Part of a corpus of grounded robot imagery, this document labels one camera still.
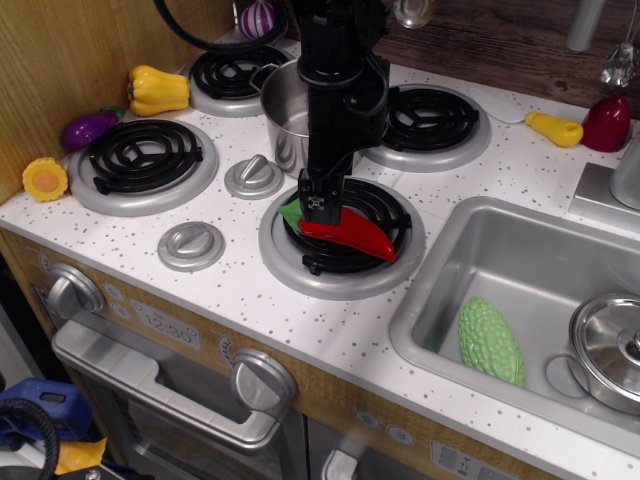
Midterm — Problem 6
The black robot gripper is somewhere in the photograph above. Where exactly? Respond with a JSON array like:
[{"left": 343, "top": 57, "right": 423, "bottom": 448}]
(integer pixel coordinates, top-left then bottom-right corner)
[{"left": 298, "top": 51, "right": 390, "bottom": 225}]

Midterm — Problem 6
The red toy chili pepper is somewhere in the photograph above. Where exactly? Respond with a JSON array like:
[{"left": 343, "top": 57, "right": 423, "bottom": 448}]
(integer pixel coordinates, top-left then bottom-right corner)
[{"left": 277, "top": 200, "right": 396, "bottom": 262}]

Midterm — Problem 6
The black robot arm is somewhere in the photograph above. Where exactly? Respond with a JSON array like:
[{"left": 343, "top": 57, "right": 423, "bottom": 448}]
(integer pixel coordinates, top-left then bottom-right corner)
[{"left": 293, "top": 1, "right": 390, "bottom": 225}]

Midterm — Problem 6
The silver steel pot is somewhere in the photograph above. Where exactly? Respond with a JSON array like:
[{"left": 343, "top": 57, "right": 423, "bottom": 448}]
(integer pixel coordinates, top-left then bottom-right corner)
[{"left": 249, "top": 60, "right": 309, "bottom": 178}]

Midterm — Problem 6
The yellow toy bell pepper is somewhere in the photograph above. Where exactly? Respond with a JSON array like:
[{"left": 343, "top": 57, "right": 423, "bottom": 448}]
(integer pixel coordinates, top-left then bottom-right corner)
[{"left": 127, "top": 65, "right": 190, "bottom": 117}]

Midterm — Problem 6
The dark red toy pepper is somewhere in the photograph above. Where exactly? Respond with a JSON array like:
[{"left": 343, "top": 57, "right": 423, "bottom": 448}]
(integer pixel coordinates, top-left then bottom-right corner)
[{"left": 581, "top": 95, "right": 631, "bottom": 153}]

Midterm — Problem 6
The silver pot with lid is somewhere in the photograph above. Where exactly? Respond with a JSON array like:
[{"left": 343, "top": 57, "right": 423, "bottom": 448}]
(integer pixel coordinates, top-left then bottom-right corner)
[{"left": 569, "top": 293, "right": 639, "bottom": 415}]

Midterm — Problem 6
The upper silver stove knob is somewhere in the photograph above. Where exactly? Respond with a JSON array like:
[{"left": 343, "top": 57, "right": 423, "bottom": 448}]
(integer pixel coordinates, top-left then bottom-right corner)
[{"left": 224, "top": 154, "right": 284, "bottom": 200}]

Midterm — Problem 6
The silver stove knob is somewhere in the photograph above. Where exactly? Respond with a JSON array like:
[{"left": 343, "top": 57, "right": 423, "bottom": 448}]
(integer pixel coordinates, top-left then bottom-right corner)
[
  {"left": 157, "top": 222, "right": 225, "bottom": 273},
  {"left": 224, "top": 154, "right": 284, "bottom": 200}
]

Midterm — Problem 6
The front right black burner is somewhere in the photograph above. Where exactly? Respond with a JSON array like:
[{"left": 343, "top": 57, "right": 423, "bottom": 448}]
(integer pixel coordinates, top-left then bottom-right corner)
[{"left": 258, "top": 178, "right": 426, "bottom": 300}]

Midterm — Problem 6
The black burner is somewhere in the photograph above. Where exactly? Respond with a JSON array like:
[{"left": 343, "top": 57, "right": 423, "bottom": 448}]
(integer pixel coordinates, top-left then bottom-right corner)
[
  {"left": 181, "top": 46, "right": 293, "bottom": 118},
  {"left": 258, "top": 178, "right": 426, "bottom": 300},
  {"left": 68, "top": 119, "right": 219, "bottom": 217},
  {"left": 360, "top": 84, "right": 492, "bottom": 173}
]

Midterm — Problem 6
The back right black burner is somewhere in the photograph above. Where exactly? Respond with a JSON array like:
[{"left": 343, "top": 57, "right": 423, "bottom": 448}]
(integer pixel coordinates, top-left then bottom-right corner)
[{"left": 360, "top": 84, "right": 492, "bottom": 173}]

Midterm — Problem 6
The lower silver stove knob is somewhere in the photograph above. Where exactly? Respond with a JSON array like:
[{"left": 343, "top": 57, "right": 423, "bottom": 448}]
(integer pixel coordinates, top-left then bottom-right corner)
[{"left": 157, "top": 222, "right": 225, "bottom": 273}]

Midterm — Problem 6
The back left black burner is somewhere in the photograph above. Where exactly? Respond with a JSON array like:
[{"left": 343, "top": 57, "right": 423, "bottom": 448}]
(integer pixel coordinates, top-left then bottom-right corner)
[{"left": 181, "top": 46, "right": 293, "bottom": 118}]

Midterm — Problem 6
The front left black burner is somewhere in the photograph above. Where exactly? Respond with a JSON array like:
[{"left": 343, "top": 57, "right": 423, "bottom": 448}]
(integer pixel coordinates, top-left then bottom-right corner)
[{"left": 68, "top": 119, "right": 219, "bottom": 217}]

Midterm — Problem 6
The purple striped toy onion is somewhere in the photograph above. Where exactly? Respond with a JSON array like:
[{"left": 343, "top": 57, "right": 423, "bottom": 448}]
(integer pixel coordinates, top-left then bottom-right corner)
[{"left": 239, "top": 0, "right": 275, "bottom": 40}]

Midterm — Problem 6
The right silver oven dial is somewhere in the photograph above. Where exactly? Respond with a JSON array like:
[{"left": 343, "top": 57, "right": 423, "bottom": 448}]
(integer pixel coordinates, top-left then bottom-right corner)
[{"left": 230, "top": 348, "right": 297, "bottom": 413}]

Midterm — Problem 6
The silver oven dial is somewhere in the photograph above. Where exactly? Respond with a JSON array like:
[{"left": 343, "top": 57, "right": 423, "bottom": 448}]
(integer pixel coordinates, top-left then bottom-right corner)
[
  {"left": 230, "top": 348, "right": 297, "bottom": 413},
  {"left": 47, "top": 263, "right": 105, "bottom": 319}
]

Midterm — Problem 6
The hanging silver ladle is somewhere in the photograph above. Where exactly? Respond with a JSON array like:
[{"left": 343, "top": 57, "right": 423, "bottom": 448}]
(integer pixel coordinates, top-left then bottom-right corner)
[{"left": 393, "top": 0, "right": 437, "bottom": 29}]

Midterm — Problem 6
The green toy bitter gourd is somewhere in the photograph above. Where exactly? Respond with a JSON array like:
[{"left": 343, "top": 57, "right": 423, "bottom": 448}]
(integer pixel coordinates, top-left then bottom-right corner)
[{"left": 458, "top": 297, "right": 526, "bottom": 387}]

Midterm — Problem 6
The grey toy sink basin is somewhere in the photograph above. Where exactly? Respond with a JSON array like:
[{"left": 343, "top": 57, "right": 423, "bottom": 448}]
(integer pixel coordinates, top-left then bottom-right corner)
[{"left": 390, "top": 197, "right": 639, "bottom": 455}]

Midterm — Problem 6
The purple toy eggplant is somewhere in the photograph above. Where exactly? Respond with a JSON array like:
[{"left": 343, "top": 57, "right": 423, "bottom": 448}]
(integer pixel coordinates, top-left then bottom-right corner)
[{"left": 61, "top": 106, "right": 124, "bottom": 150}]

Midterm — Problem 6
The yellow toy squash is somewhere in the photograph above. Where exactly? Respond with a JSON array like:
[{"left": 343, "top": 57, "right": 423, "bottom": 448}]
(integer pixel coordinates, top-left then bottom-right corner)
[{"left": 525, "top": 112, "right": 584, "bottom": 147}]

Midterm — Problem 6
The left silver oven dial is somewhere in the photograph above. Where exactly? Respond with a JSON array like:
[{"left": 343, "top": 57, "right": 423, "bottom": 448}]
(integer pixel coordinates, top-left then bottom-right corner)
[{"left": 47, "top": 263, "right": 105, "bottom": 319}]

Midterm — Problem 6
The yellow toy corn piece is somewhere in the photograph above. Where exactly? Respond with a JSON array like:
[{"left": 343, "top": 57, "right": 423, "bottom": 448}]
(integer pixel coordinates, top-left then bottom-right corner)
[{"left": 22, "top": 157, "right": 68, "bottom": 201}]

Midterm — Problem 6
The silver toy faucet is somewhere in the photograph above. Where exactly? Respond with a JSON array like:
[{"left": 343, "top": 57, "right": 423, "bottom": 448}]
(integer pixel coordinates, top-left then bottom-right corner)
[{"left": 568, "top": 137, "right": 640, "bottom": 226}]

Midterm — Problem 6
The hanging silver utensil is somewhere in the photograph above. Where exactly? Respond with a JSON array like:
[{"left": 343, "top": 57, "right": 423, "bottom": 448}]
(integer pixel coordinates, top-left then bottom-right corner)
[{"left": 600, "top": 1, "right": 639, "bottom": 88}]

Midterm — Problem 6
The silver metal pole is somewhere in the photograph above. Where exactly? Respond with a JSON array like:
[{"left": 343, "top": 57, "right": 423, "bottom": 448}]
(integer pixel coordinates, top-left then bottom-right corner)
[{"left": 566, "top": 0, "right": 606, "bottom": 52}]

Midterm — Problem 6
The blue plastic object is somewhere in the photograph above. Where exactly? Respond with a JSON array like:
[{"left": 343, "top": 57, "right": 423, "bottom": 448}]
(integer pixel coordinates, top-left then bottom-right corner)
[{"left": 1, "top": 378, "right": 93, "bottom": 441}]

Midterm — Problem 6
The yellow cloth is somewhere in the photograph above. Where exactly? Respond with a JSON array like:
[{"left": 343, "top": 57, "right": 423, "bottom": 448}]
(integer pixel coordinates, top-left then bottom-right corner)
[{"left": 54, "top": 438, "right": 107, "bottom": 475}]

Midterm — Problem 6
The black corrugated cable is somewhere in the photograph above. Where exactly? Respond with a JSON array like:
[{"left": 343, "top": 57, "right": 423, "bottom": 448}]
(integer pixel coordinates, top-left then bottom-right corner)
[{"left": 152, "top": 0, "right": 291, "bottom": 53}]

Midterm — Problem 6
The silver oven door handle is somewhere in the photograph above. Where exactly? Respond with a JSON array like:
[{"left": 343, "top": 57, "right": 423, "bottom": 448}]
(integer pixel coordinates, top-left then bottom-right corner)
[{"left": 52, "top": 321, "right": 280, "bottom": 454}]

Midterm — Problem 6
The black cable loop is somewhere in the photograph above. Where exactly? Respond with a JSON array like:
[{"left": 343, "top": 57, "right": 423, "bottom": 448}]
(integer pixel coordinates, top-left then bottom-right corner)
[{"left": 0, "top": 398, "right": 61, "bottom": 480}]

